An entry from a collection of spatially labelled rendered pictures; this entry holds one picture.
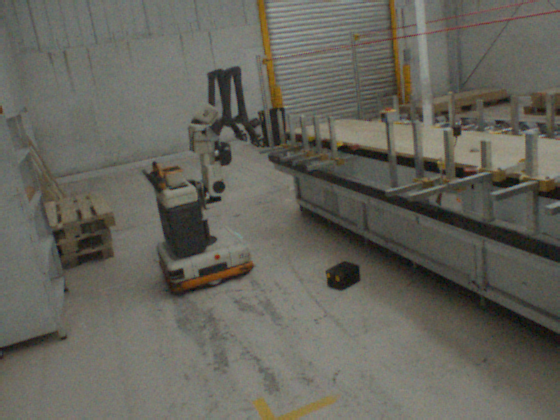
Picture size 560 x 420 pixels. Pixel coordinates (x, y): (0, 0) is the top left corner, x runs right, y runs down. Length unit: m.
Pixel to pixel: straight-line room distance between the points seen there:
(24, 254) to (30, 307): 0.37
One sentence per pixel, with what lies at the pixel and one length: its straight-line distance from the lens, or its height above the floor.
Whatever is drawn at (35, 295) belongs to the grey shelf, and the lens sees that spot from 3.55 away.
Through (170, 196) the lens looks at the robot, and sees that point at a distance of 3.54.
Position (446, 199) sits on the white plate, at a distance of 2.76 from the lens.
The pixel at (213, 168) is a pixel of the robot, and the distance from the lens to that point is 3.75.
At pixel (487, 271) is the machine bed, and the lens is 3.10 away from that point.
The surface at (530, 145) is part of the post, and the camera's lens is 2.31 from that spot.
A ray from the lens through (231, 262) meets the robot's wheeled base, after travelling 3.76.
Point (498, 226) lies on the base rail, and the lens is 2.53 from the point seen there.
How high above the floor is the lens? 1.61
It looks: 14 degrees down
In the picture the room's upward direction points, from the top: 9 degrees counter-clockwise
